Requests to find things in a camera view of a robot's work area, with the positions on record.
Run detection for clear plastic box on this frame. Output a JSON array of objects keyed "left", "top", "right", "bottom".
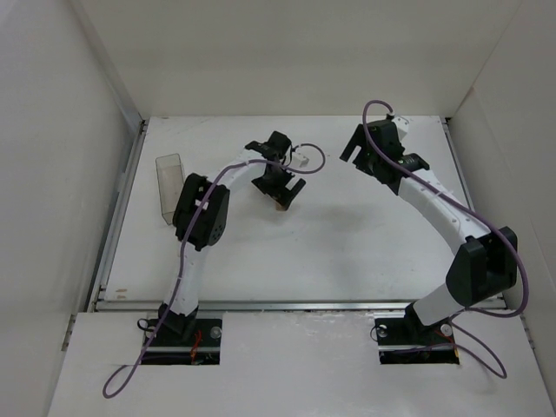
[{"left": 156, "top": 153, "right": 184, "bottom": 226}]

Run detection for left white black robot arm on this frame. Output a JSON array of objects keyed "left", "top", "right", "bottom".
[{"left": 158, "top": 131, "right": 305, "bottom": 341}]

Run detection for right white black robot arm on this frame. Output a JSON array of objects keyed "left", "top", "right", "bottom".
[{"left": 340, "top": 118, "right": 517, "bottom": 347}]

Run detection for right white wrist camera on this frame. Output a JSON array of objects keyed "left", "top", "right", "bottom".
[{"left": 387, "top": 113, "right": 410, "bottom": 141}]

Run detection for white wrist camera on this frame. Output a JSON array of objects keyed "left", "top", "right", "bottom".
[
  {"left": 387, "top": 113, "right": 410, "bottom": 141},
  {"left": 289, "top": 149, "right": 309, "bottom": 169}
]

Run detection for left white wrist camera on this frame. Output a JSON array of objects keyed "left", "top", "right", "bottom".
[{"left": 289, "top": 149, "right": 309, "bottom": 169}]

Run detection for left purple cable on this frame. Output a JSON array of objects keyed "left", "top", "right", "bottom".
[{"left": 102, "top": 142, "right": 327, "bottom": 400}]

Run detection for purple cable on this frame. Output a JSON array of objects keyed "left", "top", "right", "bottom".
[
  {"left": 362, "top": 100, "right": 530, "bottom": 379},
  {"left": 102, "top": 142, "right": 327, "bottom": 400}
]

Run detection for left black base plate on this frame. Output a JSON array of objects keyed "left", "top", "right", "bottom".
[{"left": 141, "top": 317, "right": 222, "bottom": 366}]

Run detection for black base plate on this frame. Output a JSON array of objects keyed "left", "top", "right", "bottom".
[
  {"left": 373, "top": 317, "right": 460, "bottom": 365},
  {"left": 141, "top": 317, "right": 222, "bottom": 366}
]

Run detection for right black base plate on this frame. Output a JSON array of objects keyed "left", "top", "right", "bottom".
[{"left": 373, "top": 317, "right": 460, "bottom": 365}]

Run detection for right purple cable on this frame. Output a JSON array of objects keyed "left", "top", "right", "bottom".
[{"left": 362, "top": 100, "right": 530, "bottom": 379}]

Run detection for metal rail front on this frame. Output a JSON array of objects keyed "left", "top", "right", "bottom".
[{"left": 93, "top": 299, "right": 507, "bottom": 312}]

